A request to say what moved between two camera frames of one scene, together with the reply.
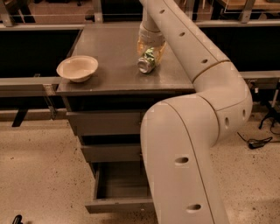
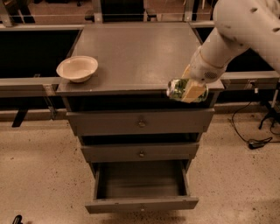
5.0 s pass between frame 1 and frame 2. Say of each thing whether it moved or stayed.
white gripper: moved
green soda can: moved
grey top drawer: stayed
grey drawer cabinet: stayed
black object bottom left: stayed
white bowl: stayed
